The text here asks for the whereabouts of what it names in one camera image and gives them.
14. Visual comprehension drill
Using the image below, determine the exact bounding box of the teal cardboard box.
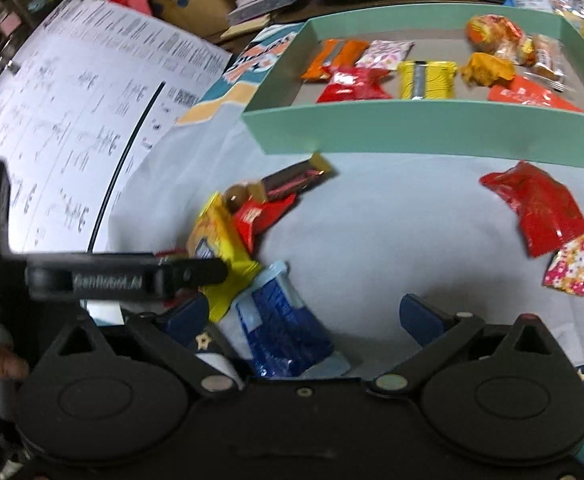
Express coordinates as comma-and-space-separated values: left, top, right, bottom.
241, 2, 584, 168

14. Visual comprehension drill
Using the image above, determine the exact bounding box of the large red packet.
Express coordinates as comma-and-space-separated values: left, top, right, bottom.
479, 160, 584, 259

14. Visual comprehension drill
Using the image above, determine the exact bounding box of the pink floral packet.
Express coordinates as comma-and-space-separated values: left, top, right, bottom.
542, 234, 584, 298

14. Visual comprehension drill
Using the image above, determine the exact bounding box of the white floral packet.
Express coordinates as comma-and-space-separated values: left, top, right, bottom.
356, 39, 416, 69

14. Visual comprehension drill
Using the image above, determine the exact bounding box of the white instruction sheet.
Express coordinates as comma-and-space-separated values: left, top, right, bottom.
0, 0, 233, 256

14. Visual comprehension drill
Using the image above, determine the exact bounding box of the yellow wavy striped packet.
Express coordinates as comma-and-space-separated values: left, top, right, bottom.
397, 60, 459, 101

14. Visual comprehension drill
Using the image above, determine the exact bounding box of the small red packet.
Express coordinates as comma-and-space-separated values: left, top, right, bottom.
232, 194, 299, 252

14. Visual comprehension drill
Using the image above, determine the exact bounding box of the orange packet with silver seam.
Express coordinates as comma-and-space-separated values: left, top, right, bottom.
301, 38, 369, 83

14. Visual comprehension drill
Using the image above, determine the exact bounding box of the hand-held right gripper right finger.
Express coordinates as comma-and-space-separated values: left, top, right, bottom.
367, 294, 568, 401

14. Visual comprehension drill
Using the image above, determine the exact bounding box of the long orange bar wrapper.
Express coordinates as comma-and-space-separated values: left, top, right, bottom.
486, 84, 584, 114

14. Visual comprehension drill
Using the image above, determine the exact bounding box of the brown round candy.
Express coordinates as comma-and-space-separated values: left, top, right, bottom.
222, 181, 269, 212

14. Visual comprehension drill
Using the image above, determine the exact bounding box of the orange shrimp stick bag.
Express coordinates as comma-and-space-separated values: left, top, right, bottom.
466, 14, 525, 55

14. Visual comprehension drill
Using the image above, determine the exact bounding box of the blue snack packet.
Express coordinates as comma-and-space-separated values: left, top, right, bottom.
233, 260, 351, 380

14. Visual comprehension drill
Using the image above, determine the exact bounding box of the cake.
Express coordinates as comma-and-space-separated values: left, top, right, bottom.
519, 34, 570, 93

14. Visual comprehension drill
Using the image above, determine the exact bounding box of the brown cardboard box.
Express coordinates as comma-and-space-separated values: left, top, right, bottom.
137, 0, 233, 41

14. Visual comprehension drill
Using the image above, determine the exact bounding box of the small orange-yellow packet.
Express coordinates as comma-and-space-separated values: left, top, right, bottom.
460, 52, 516, 89

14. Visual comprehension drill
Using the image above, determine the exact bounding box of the red candy packet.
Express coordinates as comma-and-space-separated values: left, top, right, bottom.
316, 66, 393, 104

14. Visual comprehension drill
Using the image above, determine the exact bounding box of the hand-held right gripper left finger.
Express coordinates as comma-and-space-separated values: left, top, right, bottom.
47, 294, 245, 401

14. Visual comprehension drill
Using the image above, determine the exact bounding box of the brown chocolate bar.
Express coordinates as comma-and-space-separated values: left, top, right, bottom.
261, 152, 333, 202

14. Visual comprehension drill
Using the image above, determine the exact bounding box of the stack of grey boxes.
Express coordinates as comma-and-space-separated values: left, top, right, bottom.
227, 0, 307, 28

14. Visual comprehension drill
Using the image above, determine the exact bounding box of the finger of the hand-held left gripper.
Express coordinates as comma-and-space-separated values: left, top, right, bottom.
157, 257, 229, 295

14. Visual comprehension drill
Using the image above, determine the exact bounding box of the star printed cloth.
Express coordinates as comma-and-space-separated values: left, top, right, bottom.
87, 22, 584, 433

